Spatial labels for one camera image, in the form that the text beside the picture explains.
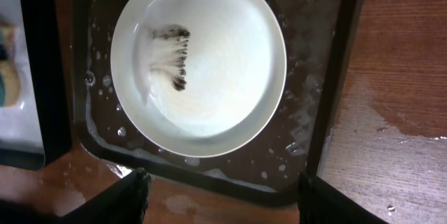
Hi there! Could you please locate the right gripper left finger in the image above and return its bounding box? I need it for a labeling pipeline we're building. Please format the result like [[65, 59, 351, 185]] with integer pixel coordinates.
[[1, 168, 151, 224]]

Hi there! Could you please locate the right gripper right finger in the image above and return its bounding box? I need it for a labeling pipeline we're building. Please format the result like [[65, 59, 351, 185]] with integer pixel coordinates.
[[297, 172, 387, 224]]

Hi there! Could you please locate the white smeared plate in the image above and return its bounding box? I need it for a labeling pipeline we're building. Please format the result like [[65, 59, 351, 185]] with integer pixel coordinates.
[[110, 0, 287, 158]]

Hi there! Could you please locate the green and yellow sponge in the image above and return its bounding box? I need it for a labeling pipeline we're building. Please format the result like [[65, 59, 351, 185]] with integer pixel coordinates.
[[1, 17, 21, 107]]

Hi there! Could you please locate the small dark soapy tray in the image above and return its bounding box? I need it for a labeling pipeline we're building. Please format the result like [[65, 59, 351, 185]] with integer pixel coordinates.
[[1, 0, 72, 170]]

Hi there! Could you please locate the large brown serving tray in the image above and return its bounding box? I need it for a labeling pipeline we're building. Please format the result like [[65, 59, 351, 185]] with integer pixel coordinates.
[[72, 0, 362, 207]]

